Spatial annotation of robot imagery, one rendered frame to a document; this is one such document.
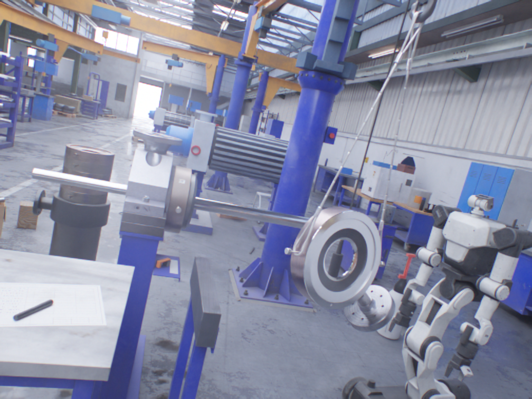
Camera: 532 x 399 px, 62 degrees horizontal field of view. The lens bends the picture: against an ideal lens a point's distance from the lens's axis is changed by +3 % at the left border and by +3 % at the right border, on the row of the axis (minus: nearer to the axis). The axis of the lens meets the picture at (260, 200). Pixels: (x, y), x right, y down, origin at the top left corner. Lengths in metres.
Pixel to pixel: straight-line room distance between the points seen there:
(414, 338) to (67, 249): 2.70
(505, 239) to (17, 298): 2.15
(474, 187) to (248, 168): 3.56
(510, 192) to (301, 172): 3.74
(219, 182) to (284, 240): 5.53
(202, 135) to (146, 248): 3.81
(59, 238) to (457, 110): 7.64
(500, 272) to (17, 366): 2.12
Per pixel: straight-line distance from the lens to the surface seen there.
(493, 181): 7.24
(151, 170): 2.24
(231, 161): 5.90
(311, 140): 4.05
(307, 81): 4.06
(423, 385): 2.85
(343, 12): 3.92
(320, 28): 4.22
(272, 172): 6.07
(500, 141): 8.27
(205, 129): 5.83
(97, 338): 1.44
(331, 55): 3.93
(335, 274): 1.87
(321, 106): 4.06
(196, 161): 5.86
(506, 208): 7.07
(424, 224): 8.29
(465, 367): 2.61
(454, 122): 9.33
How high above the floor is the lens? 1.59
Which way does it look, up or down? 10 degrees down
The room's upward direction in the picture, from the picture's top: 13 degrees clockwise
